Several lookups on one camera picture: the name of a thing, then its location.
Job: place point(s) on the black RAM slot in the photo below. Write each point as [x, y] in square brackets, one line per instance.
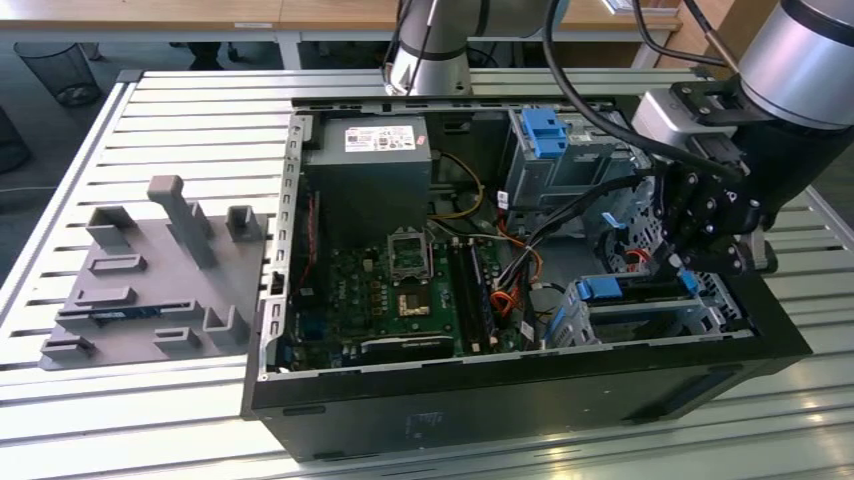
[471, 290]
[462, 290]
[479, 290]

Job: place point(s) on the grey parts rack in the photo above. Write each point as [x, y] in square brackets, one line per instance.
[153, 270]

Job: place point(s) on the black chair base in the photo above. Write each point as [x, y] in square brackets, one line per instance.
[203, 55]

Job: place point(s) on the blue plastic drive carrier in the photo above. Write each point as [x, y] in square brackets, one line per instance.
[543, 132]

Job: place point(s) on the green RAM stick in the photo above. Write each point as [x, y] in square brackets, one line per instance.
[109, 315]

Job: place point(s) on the green motherboard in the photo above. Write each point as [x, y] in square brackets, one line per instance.
[354, 300]

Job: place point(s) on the black graphics card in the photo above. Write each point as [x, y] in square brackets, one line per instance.
[407, 350]

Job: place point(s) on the grey metal drive cage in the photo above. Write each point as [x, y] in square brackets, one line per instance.
[574, 165]

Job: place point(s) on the wooden desk white frame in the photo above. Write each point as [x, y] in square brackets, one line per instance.
[347, 12]
[133, 12]

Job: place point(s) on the thin metal locking lever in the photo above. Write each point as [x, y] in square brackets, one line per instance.
[432, 260]

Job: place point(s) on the black PC case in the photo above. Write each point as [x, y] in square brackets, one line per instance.
[467, 410]

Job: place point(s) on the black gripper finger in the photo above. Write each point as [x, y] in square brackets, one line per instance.
[723, 255]
[687, 210]

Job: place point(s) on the black mesh wastebasket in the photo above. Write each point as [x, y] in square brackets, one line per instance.
[56, 70]

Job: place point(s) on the grey power supply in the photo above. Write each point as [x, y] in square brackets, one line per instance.
[367, 190]

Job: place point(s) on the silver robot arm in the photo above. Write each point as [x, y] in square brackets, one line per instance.
[434, 50]

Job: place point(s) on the wooden cabinet panel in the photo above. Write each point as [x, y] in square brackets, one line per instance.
[747, 20]

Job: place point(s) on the CPU socket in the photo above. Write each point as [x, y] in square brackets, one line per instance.
[412, 304]

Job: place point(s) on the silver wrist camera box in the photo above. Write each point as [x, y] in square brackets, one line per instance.
[660, 117]

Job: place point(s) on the grey metal disk bay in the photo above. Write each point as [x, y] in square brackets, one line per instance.
[640, 320]

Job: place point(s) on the hard disk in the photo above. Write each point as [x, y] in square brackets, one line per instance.
[596, 290]

